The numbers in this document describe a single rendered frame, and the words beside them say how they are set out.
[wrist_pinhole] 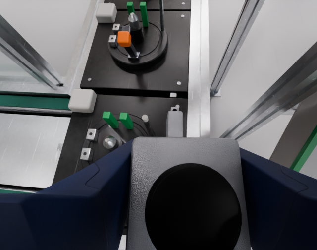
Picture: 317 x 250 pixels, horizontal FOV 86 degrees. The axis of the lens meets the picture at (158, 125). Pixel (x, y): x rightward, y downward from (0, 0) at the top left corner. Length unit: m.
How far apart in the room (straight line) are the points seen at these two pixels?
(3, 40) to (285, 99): 0.39
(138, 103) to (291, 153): 0.26
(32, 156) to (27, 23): 0.54
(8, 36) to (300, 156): 0.42
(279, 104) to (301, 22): 0.59
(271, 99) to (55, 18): 0.76
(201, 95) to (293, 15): 0.50
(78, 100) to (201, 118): 0.25
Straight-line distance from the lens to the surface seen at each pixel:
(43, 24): 0.82
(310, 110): 0.21
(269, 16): 0.76
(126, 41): 0.32
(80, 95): 0.38
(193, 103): 0.37
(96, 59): 0.45
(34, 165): 0.47
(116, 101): 0.37
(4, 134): 0.55
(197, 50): 0.45
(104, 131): 0.33
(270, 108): 0.21
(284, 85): 0.20
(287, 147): 0.23
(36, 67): 0.42
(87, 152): 0.31
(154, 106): 0.35
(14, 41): 0.39
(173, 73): 0.39
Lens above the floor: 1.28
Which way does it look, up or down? 70 degrees down
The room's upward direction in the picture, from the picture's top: 10 degrees counter-clockwise
